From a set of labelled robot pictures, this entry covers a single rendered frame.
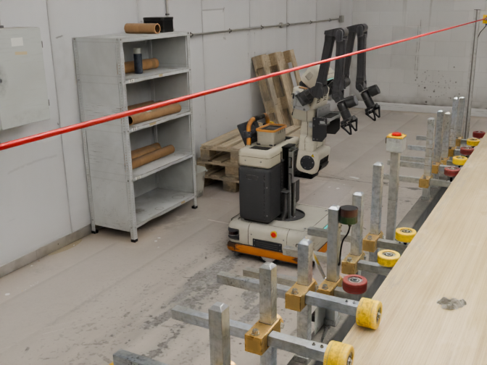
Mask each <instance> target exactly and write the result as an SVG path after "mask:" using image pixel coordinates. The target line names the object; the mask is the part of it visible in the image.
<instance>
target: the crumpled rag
mask: <svg viewBox="0 0 487 365"><path fill-rule="evenodd" d="M436 303H437V304H441V305H442V307H441V308H442V309H448V310H451V309H456V310H457V309H458V308H462V307H463V306H466V305H467V303H466V301H465V300H464V299H460V300H458V299H456V298H451V299H448V298H447V297H443V298H442V299H438V301H437V302H436Z"/></svg>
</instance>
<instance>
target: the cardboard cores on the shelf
mask: <svg viewBox="0 0 487 365"><path fill-rule="evenodd" d="M142 63H143V70H150V69H154V68H158V66H159V61H158V59H157V58H150V59H142ZM124 65H125V73H129V72H135V70H134V61H130V62H124ZM159 102H162V101H155V102H154V101H147V102H143V103H139V104H134V105H130V106H128V110H131V109H137V108H140V107H142V106H148V105H151V104H156V103H159ZM180 111H181V105H180V104H178V103H175V104H171V105H167V106H163V107H159V108H157V109H152V110H148V111H146V112H141V113H138V114H133V115H130V116H128V121H129V125H134V124H137V123H140V122H145V121H148V120H151V119H156V118H159V117H163V116H166V115H169V114H174V113H177V112H180ZM174 151H175V147H174V146H173V145H168V146H165V147H163V148H162V147H161V146H160V144H159V143H153V144H151V145H148V146H144V147H142V148H138V149H136V150H133V151H131V159H132V169H135V168H137V167H140V166H142V165H145V164H148V163H149V162H152V161H154V160H157V159H160V158H162V157H164V156H167V155H169V154H172V153H174Z"/></svg>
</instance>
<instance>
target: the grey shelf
mask: <svg viewBox="0 0 487 365"><path fill-rule="evenodd" d="M72 39H73V46H74V54H75V68H76V75H77V83H78V97H79V104H80V118H81V122H86V121H89V120H93V119H98V118H100V117H105V116H109V115H112V114H117V113H120V108H121V112H125V111H127V110H128V106H130V105H134V104H139V103H143V102H147V101H154V97H155V101H167V100H170V99H174V98H179V97H182V96H187V95H190V94H192V83H191V50H190V33H189V32H183V31H173V32H167V33H159V34H145V33H118V34H109V35H93V36H85V37H76V38H72ZM77 43H78V44H77ZM145 44H146V45H145ZM149 44H150V45H149ZM133 48H141V53H142V59H150V58H157V59H158V61H159V66H158V68H154V69H150V70H143V73H142V74H135V72H129V73H125V65H124V62H130V61H134V59H133ZM151 50H152V54H151ZM186 52H187V59H186ZM78 58H79V59H78ZM79 65H80V66H79ZM117 72H118V74H117ZM187 72H188V76H187ZM81 87H82V89H81ZM148 88H149V89H148ZM82 95H83V96H82ZM155 101H154V102H155ZM178 104H180V105H181V111H180V112H177V113H174V114H169V115H166V116H163V117H159V118H156V119H151V120H148V121H145V122H140V123H137V124H134V125H129V121H128V116H127V117H123V118H124V119H123V118H122V121H121V118H119V119H114V120H112V121H108V122H104V123H101V124H97V125H93V126H90V127H85V128H82V134H83V147H84V155H85V163H86V177H87V184H88V198H89V206H90V213H91V227H92V231H91V233H93V234H96V233H98V232H99V231H98V230H96V229H95V225H98V226H102V227H109V228H112V229H116V230H123V231H126V232H130V235H131V242H133V243H135V242H137V241H138V236H137V228H138V227H140V226H141V225H144V224H145V223H147V222H148V221H150V220H151V219H154V218H156V217H159V216H161V215H163V214H165V213H167V212H169V211H170V210H172V209H174V208H176V207H178V206H180V205H182V204H184V203H185V202H187V201H190V200H191V199H193V206H192V209H197V208H198V206H197V200H196V167H195V150H194V133H193V100H192V99H189V108H188V100H186V101H181V102H178ZM83 110H84V111H83ZM189 115H190V124H189ZM84 117H85V119H84ZM190 132H191V139H190ZM86 139H87V140H86ZM153 143H159V144H160V146H161V147H162V148H163V147H165V146H168V145H173V146H174V147H175V151H174V153H172V154H169V155H167V156H164V157H162V158H160V159H157V160H154V161H152V162H149V163H148V164H145V165H142V166H140V167H137V168H135V169H132V159H131V151H133V150H136V149H138V148H142V147H144V146H148V145H151V144H153ZM87 147H88V148H87ZM129 152H130V153H129ZM124 154H125V158H124ZM126 155H127V156H126ZM126 160H127V161H126ZM88 161H89V163H88ZM191 164H192V171H191ZM89 168H90V170H89ZM159 179H160V182H159ZM192 180H193V187H192ZM91 191H92V192H91ZM92 198H93V199H92ZM93 213H94V214H93Z"/></svg>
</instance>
